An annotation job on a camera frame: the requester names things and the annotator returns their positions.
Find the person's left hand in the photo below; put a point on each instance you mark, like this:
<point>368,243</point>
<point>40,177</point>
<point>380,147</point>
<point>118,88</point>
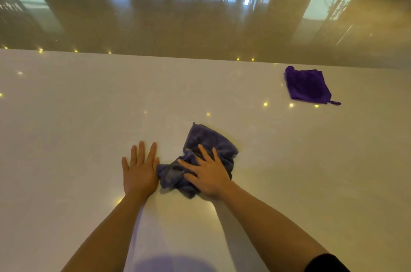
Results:
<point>141,177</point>

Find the person's right hand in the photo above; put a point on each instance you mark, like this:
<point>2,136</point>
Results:
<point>210,178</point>

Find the grey microfiber cloth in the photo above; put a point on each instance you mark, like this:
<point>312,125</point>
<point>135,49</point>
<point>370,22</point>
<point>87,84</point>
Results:
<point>205,138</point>

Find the purple microfiber cloth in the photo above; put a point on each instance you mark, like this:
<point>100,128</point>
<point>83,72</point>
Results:
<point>306,85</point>

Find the person's right forearm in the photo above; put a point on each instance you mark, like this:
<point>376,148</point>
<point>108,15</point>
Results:
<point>269,227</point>

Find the person's left forearm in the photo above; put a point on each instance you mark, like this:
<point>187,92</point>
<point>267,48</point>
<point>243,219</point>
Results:
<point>109,236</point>

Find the black right sleeve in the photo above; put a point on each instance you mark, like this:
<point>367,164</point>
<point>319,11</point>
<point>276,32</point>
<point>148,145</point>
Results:
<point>326,263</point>

